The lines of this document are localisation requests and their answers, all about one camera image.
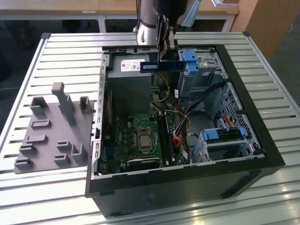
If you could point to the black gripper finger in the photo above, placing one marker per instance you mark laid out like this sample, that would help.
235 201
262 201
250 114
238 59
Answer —
170 42
161 47

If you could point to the blue RAM stick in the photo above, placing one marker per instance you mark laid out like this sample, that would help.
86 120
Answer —
150 67

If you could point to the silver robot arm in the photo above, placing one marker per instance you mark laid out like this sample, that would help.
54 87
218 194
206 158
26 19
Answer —
146 23

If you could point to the black RAM slot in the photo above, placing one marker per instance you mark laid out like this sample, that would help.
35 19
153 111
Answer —
167 133
162 140

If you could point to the blue disk carrier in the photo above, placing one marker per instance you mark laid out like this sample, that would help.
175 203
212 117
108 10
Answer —
212 135
191 63

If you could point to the grey metal disk bay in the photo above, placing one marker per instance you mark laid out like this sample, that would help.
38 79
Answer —
204 79
234 147

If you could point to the grey power supply unit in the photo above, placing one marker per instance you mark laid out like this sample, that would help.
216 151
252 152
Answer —
126 89

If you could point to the green motherboard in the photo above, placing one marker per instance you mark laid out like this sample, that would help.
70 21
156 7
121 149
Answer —
126 131

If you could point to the silver CPU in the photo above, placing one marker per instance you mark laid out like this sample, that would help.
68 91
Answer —
145 143

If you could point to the wooden cabinet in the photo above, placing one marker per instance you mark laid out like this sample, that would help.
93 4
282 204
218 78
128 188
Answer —
269 23

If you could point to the black graphics card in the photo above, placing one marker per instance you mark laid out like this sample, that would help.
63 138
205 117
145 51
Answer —
143 162

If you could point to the grey parts rack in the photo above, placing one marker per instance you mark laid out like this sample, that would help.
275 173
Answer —
54 140

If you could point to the black PC case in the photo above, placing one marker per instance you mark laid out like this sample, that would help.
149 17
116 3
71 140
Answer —
187 187

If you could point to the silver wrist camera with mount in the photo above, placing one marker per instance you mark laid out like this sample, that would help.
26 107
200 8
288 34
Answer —
189 14

